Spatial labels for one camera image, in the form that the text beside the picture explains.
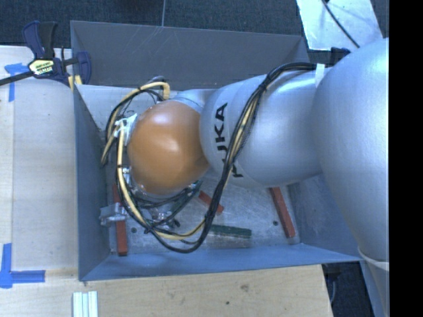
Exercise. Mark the red-brown flat block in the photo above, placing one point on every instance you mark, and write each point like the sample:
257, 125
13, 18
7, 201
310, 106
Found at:
207, 199
282, 211
121, 239

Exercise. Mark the dark green flat block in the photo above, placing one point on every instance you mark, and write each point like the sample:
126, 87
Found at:
236, 231

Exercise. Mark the grey metal bin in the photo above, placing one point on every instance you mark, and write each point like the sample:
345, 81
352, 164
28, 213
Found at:
185, 55

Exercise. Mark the pale wood flat board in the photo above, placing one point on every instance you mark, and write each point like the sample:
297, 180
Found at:
43, 177

